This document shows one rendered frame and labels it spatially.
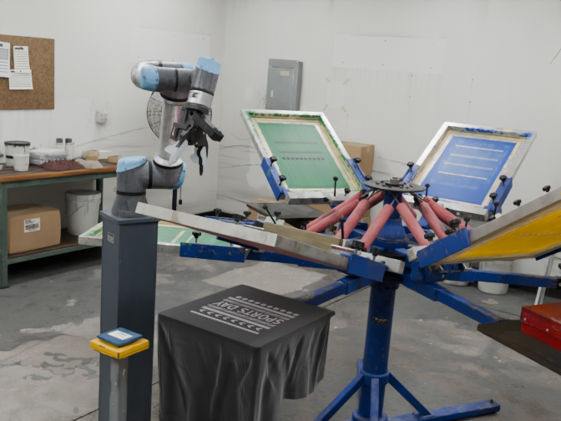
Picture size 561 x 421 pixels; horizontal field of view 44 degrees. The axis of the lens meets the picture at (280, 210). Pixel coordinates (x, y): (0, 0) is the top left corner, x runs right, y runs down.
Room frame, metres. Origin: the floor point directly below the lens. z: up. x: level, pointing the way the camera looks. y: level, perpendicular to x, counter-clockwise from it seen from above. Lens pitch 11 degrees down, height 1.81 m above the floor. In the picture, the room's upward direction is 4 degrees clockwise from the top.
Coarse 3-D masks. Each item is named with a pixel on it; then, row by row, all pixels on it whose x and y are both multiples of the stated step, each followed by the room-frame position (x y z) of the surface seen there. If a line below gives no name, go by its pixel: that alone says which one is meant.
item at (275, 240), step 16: (144, 208) 2.29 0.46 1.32; (160, 208) 2.25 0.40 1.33; (192, 224) 2.16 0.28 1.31; (208, 224) 2.13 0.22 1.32; (224, 224) 2.10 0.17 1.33; (256, 240) 2.02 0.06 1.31; (272, 240) 1.99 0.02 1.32; (288, 240) 2.04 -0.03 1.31; (320, 256) 2.20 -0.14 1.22; (336, 256) 2.30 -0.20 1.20
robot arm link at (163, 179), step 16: (160, 64) 2.57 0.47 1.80; (176, 64) 2.60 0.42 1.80; (192, 64) 2.63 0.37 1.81; (160, 96) 2.63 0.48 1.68; (176, 96) 2.60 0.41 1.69; (176, 112) 2.64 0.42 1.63; (160, 128) 2.69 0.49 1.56; (160, 144) 2.70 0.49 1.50; (160, 160) 2.71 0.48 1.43; (160, 176) 2.72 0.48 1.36; (176, 176) 2.74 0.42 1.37
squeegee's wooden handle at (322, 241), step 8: (264, 224) 2.73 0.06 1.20; (272, 224) 2.72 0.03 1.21; (272, 232) 2.70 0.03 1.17; (280, 232) 2.68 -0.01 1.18; (288, 232) 2.66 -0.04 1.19; (296, 232) 2.64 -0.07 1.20; (304, 232) 2.63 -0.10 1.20; (312, 232) 2.61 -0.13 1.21; (296, 240) 2.63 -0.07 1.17; (304, 240) 2.62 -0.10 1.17; (312, 240) 2.60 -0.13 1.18; (320, 240) 2.58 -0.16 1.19; (328, 240) 2.56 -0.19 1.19; (336, 240) 2.54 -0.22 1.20; (320, 248) 2.57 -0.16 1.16; (328, 248) 2.55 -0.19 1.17
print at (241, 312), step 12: (228, 300) 2.50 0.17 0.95; (240, 300) 2.51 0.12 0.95; (252, 300) 2.52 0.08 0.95; (192, 312) 2.33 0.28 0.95; (204, 312) 2.34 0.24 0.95; (216, 312) 2.35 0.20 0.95; (228, 312) 2.36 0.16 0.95; (240, 312) 2.37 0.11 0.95; (252, 312) 2.38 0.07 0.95; (264, 312) 2.39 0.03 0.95; (276, 312) 2.40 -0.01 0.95; (288, 312) 2.41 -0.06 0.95; (228, 324) 2.25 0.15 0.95; (240, 324) 2.25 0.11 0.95; (252, 324) 2.26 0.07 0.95; (264, 324) 2.27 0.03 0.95; (276, 324) 2.28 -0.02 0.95
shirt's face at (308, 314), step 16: (240, 288) 2.65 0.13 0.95; (256, 288) 2.66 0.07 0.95; (192, 304) 2.42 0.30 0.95; (208, 304) 2.43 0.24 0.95; (272, 304) 2.49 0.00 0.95; (288, 304) 2.50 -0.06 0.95; (304, 304) 2.51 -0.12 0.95; (192, 320) 2.26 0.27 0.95; (208, 320) 2.27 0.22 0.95; (288, 320) 2.33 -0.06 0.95; (304, 320) 2.34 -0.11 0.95; (240, 336) 2.15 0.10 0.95; (256, 336) 2.16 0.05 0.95; (272, 336) 2.17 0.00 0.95
